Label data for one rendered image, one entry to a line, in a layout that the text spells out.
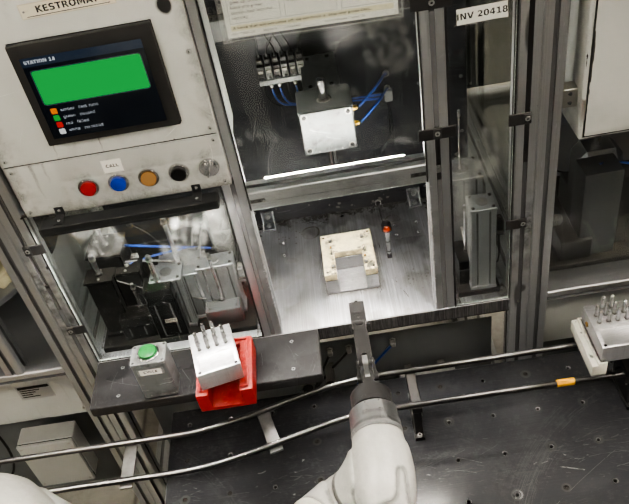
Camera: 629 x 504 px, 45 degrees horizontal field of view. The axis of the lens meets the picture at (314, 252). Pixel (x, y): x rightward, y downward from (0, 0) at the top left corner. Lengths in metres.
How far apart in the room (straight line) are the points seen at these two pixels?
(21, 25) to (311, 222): 1.02
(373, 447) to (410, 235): 0.87
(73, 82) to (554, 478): 1.29
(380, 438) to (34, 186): 0.82
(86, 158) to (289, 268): 0.69
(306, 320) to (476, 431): 0.48
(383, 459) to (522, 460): 0.64
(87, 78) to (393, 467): 0.83
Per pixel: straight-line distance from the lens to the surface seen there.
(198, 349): 1.68
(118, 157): 1.49
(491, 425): 1.89
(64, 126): 1.45
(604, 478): 1.85
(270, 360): 1.77
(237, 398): 1.71
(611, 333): 1.77
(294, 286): 1.92
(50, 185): 1.56
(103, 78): 1.38
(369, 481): 1.25
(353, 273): 1.92
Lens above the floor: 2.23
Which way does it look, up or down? 41 degrees down
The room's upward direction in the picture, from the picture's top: 11 degrees counter-clockwise
